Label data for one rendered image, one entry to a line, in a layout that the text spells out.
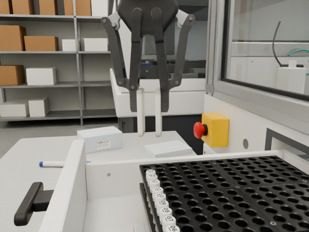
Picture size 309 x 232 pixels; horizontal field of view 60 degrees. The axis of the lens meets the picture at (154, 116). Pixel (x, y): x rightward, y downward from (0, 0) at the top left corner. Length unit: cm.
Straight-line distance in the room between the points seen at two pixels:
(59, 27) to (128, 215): 428
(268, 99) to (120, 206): 31
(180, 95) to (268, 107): 65
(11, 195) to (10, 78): 368
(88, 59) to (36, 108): 111
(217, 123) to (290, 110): 22
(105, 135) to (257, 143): 48
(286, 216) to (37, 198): 26
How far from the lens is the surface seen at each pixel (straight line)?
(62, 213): 25
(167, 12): 39
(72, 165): 34
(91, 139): 85
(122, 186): 44
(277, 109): 50
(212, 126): 64
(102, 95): 457
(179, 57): 38
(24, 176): 76
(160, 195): 30
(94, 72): 453
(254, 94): 55
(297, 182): 39
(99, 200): 45
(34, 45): 423
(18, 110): 441
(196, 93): 115
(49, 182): 71
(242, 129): 60
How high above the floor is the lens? 106
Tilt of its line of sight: 13 degrees down
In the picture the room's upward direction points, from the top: straight up
